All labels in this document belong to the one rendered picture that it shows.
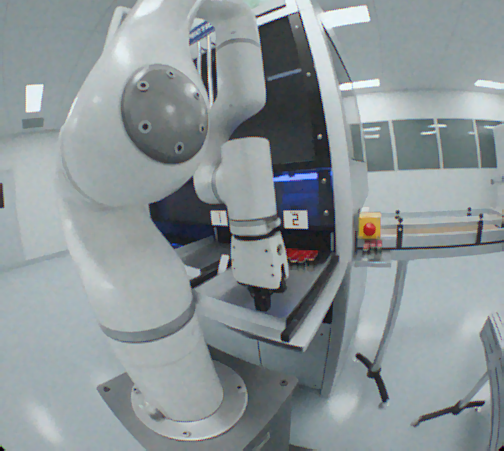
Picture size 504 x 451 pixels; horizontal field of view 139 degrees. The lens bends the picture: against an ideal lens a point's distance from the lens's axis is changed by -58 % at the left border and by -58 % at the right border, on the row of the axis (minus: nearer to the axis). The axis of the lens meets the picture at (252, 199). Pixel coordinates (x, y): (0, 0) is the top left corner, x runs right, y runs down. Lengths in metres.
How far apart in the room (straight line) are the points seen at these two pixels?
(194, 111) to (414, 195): 5.32
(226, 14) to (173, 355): 0.53
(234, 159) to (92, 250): 0.24
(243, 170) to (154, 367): 0.29
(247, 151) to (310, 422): 1.23
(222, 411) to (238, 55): 0.56
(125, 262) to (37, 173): 5.54
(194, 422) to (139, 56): 0.40
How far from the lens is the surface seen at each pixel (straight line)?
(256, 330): 0.46
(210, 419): 0.35
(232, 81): 0.38
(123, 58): 0.16
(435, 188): 5.49
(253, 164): 0.34
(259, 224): 0.35
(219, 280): 0.64
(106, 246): 0.22
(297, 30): 0.87
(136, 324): 0.20
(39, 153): 5.79
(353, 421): 1.29
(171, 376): 0.25
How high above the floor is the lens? 1.18
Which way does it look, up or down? 6 degrees down
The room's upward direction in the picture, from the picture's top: 6 degrees counter-clockwise
